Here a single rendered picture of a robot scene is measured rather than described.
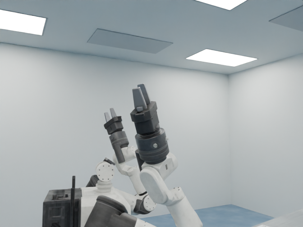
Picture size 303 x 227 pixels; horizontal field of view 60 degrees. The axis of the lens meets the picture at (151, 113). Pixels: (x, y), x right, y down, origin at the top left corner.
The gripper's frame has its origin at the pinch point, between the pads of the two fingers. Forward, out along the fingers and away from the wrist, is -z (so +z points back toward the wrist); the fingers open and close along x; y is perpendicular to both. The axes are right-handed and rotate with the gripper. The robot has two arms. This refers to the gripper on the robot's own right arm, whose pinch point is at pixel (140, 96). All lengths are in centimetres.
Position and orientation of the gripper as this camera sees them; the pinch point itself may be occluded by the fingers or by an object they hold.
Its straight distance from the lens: 72.6
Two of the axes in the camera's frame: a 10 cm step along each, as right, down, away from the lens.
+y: 9.5, -1.5, -2.6
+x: 2.0, -3.0, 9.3
